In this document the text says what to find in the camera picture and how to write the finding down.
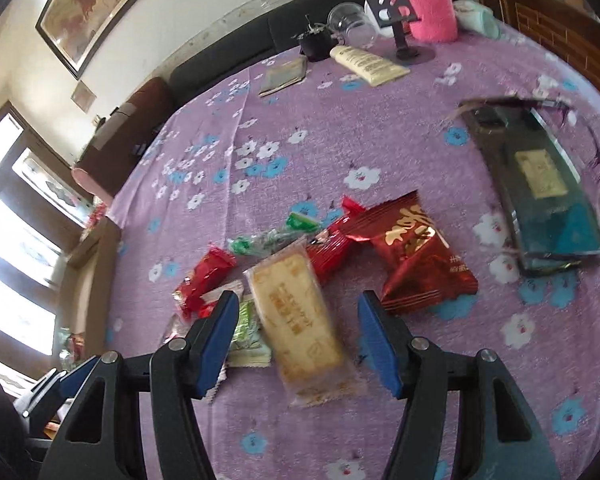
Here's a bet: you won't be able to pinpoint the shallow cardboard box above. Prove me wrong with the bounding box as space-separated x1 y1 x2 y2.
53 217 121 362

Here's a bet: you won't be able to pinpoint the brown armchair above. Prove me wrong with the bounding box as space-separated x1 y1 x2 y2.
71 77 175 206

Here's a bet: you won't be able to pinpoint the framed horse painting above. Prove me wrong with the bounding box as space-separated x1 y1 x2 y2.
35 0 136 78

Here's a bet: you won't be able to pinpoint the small green booklet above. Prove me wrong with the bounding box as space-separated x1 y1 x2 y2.
259 55 308 98

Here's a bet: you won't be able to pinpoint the black cup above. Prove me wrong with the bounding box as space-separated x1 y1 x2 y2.
294 16 339 63

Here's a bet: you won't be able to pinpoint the green wrapped candy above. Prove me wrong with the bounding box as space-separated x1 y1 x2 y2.
227 212 321 258

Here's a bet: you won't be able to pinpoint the beige biscuit packet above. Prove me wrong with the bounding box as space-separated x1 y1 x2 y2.
245 237 366 408

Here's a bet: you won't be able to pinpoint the wooden glass doors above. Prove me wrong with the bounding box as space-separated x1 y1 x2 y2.
0 102 92 378

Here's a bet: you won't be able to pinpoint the cream tube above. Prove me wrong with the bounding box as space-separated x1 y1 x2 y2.
329 46 411 88

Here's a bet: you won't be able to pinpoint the red foil candy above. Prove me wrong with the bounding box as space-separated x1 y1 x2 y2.
306 196 365 285

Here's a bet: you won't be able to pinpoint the black sofa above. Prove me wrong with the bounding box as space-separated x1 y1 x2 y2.
169 0 363 105

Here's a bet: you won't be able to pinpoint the purple floral tablecloth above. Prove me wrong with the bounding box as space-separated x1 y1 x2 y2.
104 14 600 480

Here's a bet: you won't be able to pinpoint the wooden cabinet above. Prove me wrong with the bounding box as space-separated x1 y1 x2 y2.
479 0 600 92

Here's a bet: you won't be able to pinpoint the mint green cloth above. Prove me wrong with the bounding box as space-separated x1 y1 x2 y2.
453 0 501 39

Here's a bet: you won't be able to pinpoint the green white snack packet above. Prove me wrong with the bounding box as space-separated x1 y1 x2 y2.
226 295 272 368

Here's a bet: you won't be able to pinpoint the pink sleeved water bottle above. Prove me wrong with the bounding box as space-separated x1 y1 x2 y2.
410 0 458 44

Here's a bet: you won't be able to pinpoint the black phone stand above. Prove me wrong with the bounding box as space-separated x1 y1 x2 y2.
365 0 436 66

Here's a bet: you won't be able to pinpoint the long red snack packet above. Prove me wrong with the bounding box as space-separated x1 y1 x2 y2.
172 245 236 321

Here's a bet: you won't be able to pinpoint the shiny red snack packet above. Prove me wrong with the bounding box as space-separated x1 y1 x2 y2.
342 191 478 314

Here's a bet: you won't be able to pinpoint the clear plastic cup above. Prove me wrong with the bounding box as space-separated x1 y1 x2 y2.
327 2 377 50

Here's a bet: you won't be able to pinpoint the small wall plaque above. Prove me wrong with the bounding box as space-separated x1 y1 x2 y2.
71 80 96 114

